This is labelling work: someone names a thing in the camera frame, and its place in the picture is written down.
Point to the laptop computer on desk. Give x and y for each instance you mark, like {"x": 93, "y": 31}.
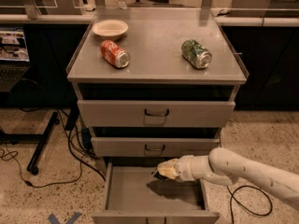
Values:
{"x": 14, "y": 57}

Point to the red soda can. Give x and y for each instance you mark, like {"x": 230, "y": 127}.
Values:
{"x": 114, "y": 54}

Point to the grey metal drawer cabinet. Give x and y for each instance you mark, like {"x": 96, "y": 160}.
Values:
{"x": 157, "y": 71}

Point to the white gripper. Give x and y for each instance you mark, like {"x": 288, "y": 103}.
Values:
{"x": 184, "y": 169}

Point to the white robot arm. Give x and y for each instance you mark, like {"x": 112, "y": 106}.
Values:
{"x": 224, "y": 167}

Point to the grey top drawer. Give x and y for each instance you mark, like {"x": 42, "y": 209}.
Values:
{"x": 182, "y": 114}

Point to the black desk stand leg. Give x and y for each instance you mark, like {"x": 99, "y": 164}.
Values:
{"x": 40, "y": 139}

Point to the grey open bottom drawer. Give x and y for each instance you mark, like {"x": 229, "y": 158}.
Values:
{"x": 133, "y": 196}

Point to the green soda can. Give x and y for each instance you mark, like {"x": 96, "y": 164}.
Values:
{"x": 198, "y": 56}

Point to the white paper bowl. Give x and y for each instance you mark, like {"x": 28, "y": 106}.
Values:
{"x": 110, "y": 29}

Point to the clear plastic bottle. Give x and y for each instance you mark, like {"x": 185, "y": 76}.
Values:
{"x": 122, "y": 4}

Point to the grey middle drawer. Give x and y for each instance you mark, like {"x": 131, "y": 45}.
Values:
{"x": 152, "y": 147}

